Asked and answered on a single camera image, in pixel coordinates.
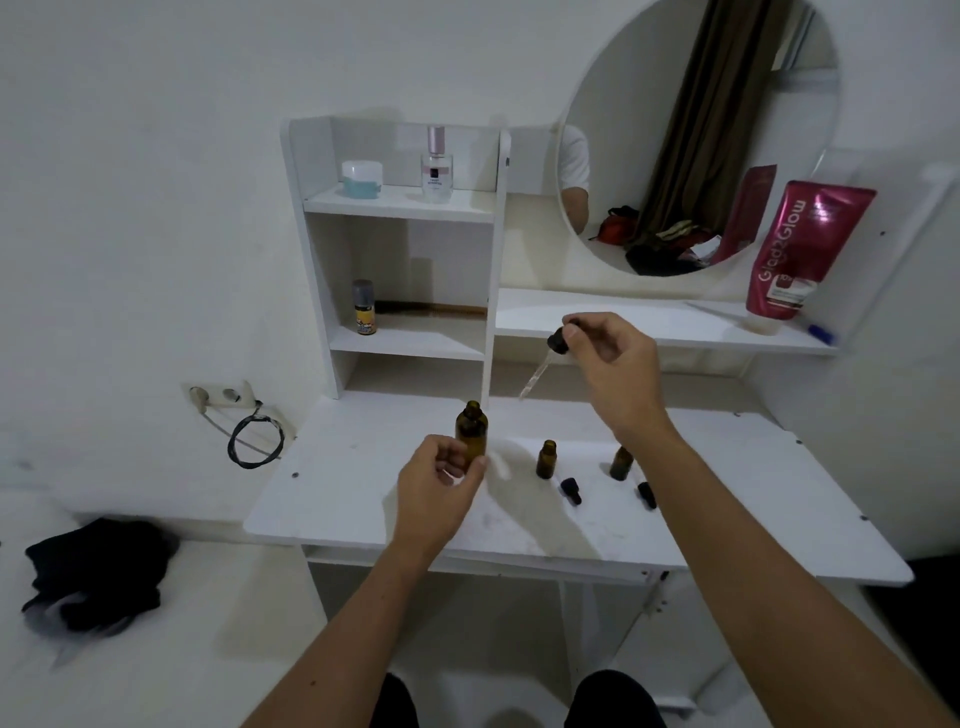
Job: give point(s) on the person's right hand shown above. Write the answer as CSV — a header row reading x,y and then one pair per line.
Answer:
x,y
626,375

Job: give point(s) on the glass dropper with black bulb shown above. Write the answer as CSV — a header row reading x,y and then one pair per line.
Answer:
x,y
556,343

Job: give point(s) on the person's right thumb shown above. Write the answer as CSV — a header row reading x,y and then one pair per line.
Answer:
x,y
592,349

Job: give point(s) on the blue pen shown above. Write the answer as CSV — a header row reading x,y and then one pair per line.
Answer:
x,y
821,334

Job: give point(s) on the black cloth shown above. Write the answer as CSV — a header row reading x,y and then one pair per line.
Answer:
x,y
97,574

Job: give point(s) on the small amber glass bottle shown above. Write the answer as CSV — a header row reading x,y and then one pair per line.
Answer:
x,y
546,461
621,465

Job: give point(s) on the yellow bottle with grey cap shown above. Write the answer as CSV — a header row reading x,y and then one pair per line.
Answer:
x,y
364,309

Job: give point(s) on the black shorts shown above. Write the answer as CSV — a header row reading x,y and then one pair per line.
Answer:
x,y
615,701

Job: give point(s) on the person's left forearm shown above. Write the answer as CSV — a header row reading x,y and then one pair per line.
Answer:
x,y
352,645

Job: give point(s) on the person's left hand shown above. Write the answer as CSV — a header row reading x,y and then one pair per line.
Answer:
x,y
427,510

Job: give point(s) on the blue jar with white lid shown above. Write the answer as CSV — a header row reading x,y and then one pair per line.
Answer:
x,y
362,180

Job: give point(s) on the white shelf unit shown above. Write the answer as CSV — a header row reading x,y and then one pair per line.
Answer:
x,y
409,247

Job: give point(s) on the round mirror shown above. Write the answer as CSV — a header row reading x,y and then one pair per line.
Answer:
x,y
637,112

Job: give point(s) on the large amber glass bottle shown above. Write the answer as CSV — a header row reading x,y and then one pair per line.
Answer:
x,y
472,431

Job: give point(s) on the white wall socket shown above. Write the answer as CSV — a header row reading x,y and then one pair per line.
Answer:
x,y
225,395

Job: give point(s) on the white vanity desk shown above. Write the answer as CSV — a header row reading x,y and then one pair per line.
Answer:
x,y
750,487

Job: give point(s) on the person's left thumb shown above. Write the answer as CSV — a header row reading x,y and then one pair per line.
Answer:
x,y
472,474

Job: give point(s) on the clear perfume bottle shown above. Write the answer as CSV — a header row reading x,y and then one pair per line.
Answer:
x,y
436,172

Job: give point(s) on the pink lotion tube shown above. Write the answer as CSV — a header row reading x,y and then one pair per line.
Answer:
x,y
802,247

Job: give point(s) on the black dropper cap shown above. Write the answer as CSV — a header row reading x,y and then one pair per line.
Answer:
x,y
646,495
571,491

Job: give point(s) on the person's right forearm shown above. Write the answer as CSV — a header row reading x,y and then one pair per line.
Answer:
x,y
750,585

